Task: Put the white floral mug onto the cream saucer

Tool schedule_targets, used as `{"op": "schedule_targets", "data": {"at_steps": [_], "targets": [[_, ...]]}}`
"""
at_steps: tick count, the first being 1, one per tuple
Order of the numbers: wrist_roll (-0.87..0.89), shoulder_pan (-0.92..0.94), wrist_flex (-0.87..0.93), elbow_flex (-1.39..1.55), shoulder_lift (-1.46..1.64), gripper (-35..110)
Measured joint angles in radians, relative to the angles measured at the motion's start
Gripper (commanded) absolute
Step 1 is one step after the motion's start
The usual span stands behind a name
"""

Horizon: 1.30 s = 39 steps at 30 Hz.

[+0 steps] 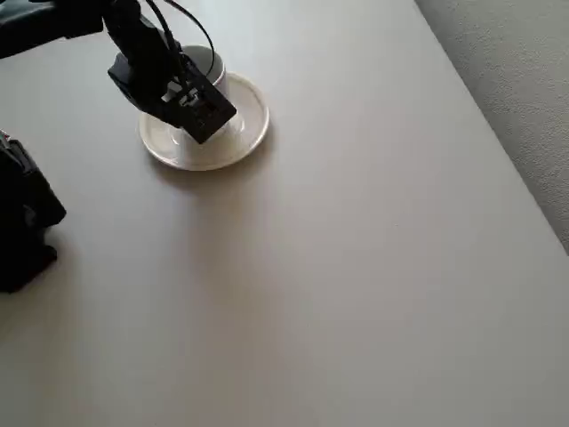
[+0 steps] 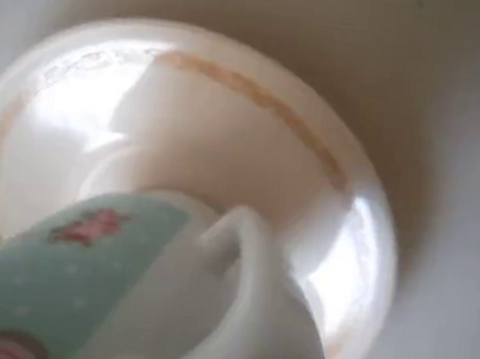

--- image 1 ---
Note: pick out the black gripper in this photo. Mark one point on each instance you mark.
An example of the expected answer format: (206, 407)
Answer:
(156, 105)

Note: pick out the white patterned mug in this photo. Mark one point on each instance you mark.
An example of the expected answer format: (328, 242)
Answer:
(200, 55)

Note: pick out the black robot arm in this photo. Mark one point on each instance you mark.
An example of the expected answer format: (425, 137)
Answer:
(26, 222)

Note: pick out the cream white saucer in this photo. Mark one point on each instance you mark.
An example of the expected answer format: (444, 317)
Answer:
(249, 129)

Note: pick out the black gripper camera module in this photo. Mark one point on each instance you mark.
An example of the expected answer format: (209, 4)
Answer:
(209, 111)

